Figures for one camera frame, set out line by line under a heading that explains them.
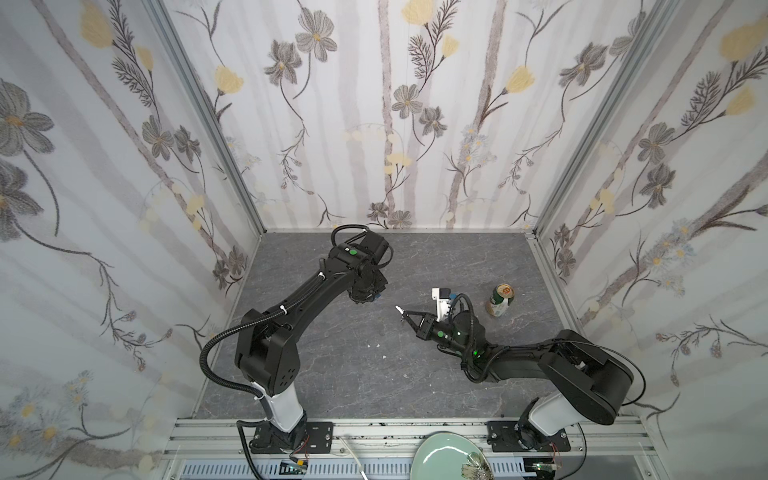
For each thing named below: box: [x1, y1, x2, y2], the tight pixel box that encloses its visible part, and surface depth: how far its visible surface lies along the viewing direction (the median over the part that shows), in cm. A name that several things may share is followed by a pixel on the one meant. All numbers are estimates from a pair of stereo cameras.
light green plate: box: [410, 431, 480, 480], surface depth 73 cm
